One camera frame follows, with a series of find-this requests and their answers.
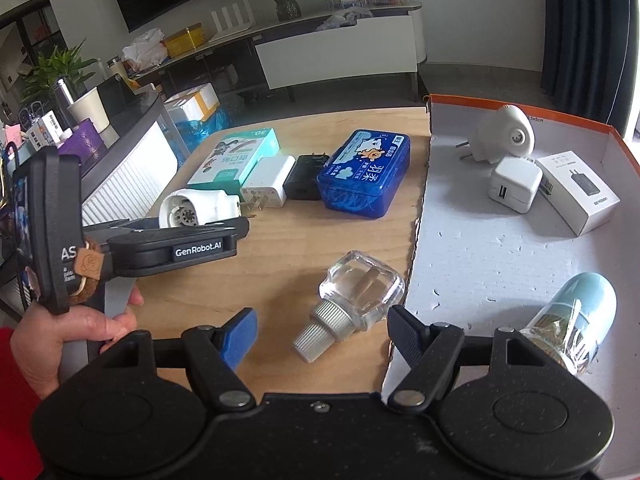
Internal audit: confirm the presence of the clear crumpled plastic bag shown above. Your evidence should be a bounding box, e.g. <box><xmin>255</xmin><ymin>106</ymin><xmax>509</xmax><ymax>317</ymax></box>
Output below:
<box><xmin>317</xmin><ymin>7</ymin><xmax>374</xmax><ymax>31</ymax></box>

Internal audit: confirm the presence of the white router with antennas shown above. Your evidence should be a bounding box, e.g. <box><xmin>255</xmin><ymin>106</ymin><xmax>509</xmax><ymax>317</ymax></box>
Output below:
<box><xmin>209</xmin><ymin>2</ymin><xmax>256</xmax><ymax>41</ymax></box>

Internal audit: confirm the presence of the clear liquid refill bottle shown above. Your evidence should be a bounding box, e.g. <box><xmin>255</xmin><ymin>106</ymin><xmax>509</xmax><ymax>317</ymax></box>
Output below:
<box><xmin>292</xmin><ymin>250</ymin><xmax>405</xmax><ymax>364</ymax></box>

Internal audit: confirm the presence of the dark blue curtain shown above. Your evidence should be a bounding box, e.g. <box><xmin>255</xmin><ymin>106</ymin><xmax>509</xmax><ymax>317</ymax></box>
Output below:
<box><xmin>542</xmin><ymin>0</ymin><xmax>640</xmax><ymax>137</ymax></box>

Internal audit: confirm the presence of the clear plastic organizer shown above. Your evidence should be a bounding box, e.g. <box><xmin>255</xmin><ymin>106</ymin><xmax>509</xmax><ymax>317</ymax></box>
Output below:
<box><xmin>327</xmin><ymin>0</ymin><xmax>409</xmax><ymax>11</ymax></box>

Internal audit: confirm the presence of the steel tumbler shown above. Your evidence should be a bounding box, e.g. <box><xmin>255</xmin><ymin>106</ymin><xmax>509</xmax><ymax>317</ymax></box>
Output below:
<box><xmin>52</xmin><ymin>77</ymin><xmax>81</xmax><ymax>126</ymax></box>

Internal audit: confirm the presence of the yellow tin box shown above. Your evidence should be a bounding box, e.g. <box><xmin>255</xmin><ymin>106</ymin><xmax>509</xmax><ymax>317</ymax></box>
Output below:
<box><xmin>164</xmin><ymin>22</ymin><xmax>209</xmax><ymax>59</ymax></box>

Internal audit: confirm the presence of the white plant pot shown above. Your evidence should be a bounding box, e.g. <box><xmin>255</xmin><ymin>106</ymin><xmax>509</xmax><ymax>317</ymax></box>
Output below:
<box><xmin>67</xmin><ymin>87</ymin><xmax>121</xmax><ymax>146</ymax></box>

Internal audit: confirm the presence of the curved white ribbed counter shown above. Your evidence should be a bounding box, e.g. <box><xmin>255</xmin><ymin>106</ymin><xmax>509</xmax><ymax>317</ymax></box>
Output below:
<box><xmin>0</xmin><ymin>92</ymin><xmax>179</xmax><ymax>281</ymax></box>

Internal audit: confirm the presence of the leafy green potted plant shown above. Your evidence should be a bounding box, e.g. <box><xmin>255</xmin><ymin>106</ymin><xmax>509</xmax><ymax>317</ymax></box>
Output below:
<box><xmin>19</xmin><ymin>44</ymin><xmax>101</xmax><ymax>107</ymax></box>

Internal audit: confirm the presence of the white charger packaging box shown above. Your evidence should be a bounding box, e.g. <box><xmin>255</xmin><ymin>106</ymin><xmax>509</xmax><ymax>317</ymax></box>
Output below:
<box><xmin>534</xmin><ymin>148</ymin><xmax>622</xmax><ymax>237</ymax></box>

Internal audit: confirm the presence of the white green-leaf plug-in vaporizer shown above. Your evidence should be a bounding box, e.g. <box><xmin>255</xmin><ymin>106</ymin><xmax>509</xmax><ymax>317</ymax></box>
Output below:
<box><xmin>158</xmin><ymin>187</ymin><xmax>257</xmax><ymax>231</ymax></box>

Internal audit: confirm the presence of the white plastic bag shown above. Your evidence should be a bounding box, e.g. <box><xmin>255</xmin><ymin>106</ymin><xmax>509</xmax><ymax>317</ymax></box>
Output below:
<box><xmin>121</xmin><ymin>28</ymin><xmax>169</xmax><ymax>69</ymax></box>

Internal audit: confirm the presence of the person's left hand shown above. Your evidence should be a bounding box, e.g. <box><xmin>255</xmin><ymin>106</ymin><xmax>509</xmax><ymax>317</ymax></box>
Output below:
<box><xmin>10</xmin><ymin>287</ymin><xmax>146</xmax><ymax>402</ymax></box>

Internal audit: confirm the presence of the toothpick jar light-blue cap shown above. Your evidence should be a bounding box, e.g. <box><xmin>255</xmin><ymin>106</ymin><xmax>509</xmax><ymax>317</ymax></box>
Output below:
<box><xmin>519</xmin><ymin>272</ymin><xmax>618</xmax><ymax>377</ymax></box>

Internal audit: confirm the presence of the white and yellow cardboard box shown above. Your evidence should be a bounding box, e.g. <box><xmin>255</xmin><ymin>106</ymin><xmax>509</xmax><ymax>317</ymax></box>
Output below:
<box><xmin>163</xmin><ymin>84</ymin><xmax>220</xmax><ymax>124</ymax></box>

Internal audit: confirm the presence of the white wall charger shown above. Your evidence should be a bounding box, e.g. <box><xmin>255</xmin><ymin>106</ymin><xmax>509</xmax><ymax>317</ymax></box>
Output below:
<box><xmin>239</xmin><ymin>154</ymin><xmax>297</xmax><ymax>209</ymax></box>

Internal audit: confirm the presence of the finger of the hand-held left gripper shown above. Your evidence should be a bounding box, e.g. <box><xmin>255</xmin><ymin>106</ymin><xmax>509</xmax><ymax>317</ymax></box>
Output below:
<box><xmin>127</xmin><ymin>215</ymin><xmax>251</xmax><ymax>241</ymax></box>

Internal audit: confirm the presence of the teal and white carton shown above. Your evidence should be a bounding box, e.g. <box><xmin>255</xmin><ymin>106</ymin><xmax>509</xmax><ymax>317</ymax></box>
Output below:
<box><xmin>187</xmin><ymin>127</ymin><xmax>280</xmax><ymax>186</ymax></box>

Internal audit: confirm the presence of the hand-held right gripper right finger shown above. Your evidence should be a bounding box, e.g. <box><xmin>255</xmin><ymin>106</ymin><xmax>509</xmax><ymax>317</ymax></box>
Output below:
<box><xmin>387</xmin><ymin>304</ymin><xmax>532</xmax><ymax>411</ymax></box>

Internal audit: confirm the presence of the white cube USB charger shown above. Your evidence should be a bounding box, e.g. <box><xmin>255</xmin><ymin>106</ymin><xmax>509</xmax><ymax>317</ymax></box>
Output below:
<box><xmin>489</xmin><ymin>157</ymin><xmax>544</xmax><ymax>214</ymax></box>

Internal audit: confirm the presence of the white teardrop plug-in vaporizer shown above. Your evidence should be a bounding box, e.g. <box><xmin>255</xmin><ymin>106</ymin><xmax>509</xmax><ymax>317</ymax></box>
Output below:
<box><xmin>454</xmin><ymin>103</ymin><xmax>536</xmax><ymax>165</ymax></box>

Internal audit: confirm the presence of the black wall charger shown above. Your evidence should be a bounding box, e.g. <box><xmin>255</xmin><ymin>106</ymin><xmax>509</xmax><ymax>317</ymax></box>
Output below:
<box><xmin>283</xmin><ymin>153</ymin><xmax>331</xmax><ymax>202</ymax></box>

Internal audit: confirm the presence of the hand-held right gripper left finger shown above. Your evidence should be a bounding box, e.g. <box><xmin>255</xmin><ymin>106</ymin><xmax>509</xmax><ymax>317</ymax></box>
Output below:
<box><xmin>117</xmin><ymin>308</ymin><xmax>259</xmax><ymax>412</ymax></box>

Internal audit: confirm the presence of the white TV cabinet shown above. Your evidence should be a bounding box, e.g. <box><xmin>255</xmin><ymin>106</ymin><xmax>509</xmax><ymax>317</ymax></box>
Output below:
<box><xmin>127</xmin><ymin>0</ymin><xmax>426</xmax><ymax>107</ymax></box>

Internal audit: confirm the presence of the blue plastic bag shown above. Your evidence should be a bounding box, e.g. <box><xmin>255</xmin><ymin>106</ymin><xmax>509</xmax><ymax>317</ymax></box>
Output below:
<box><xmin>172</xmin><ymin>107</ymin><xmax>234</xmax><ymax>156</ymax></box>

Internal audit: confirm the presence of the orange cardboard box tray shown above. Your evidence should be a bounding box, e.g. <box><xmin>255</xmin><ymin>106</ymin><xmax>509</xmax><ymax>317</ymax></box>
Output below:
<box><xmin>380</xmin><ymin>93</ymin><xmax>640</xmax><ymax>480</ymax></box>

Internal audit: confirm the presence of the blue plastic case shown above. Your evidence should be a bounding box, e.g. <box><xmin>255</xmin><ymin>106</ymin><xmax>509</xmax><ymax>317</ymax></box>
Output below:
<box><xmin>317</xmin><ymin>129</ymin><xmax>412</xmax><ymax>220</ymax></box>

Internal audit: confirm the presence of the white black striped box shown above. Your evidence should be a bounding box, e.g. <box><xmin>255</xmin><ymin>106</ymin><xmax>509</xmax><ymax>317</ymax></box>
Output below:
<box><xmin>27</xmin><ymin>112</ymin><xmax>66</xmax><ymax>149</ymax></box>

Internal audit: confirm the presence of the purple tin box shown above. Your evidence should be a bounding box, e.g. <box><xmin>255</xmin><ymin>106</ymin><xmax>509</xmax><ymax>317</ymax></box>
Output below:
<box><xmin>57</xmin><ymin>118</ymin><xmax>109</xmax><ymax>162</ymax></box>

